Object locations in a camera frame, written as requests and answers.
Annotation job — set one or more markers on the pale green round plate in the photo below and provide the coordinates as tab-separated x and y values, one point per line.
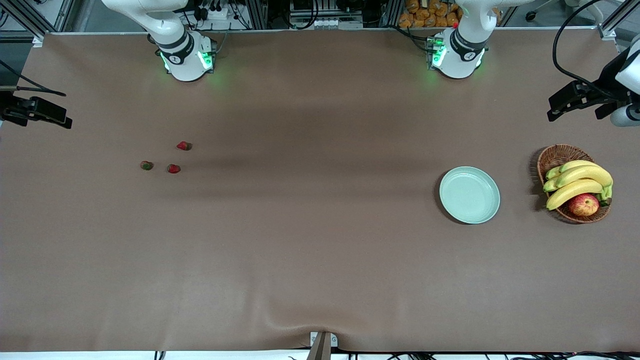
469	195

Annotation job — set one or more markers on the white terminal block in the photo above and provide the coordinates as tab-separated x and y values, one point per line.
325	22

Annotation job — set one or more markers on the white power strip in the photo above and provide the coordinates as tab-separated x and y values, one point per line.
217	12

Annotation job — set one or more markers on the red yellow apple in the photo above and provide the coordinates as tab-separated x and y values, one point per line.
584	205

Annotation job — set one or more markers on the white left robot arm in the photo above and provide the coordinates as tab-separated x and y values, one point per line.
460	50

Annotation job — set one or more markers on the red toy strawberry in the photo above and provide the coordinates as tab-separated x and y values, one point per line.
173	169
183	146

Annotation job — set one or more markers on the aluminium frame post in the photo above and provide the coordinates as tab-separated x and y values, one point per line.
257	12

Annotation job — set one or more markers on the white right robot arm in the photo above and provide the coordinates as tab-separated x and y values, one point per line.
182	60

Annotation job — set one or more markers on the red strawberry showing green leaves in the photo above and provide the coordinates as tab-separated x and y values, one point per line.
146	165

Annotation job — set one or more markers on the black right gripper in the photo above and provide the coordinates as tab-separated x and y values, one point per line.
11	110

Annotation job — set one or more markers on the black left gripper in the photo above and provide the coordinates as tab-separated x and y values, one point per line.
603	83

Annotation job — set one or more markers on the large table cover mat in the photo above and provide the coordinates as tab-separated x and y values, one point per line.
300	250

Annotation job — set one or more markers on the yellow banana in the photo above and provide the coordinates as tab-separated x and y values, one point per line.
575	164
590	174
570	193

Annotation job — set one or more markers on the greenish banana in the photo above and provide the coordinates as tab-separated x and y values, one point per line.
550	185
552	173

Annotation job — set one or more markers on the brown wicker basket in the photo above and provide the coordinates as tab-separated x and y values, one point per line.
557	155

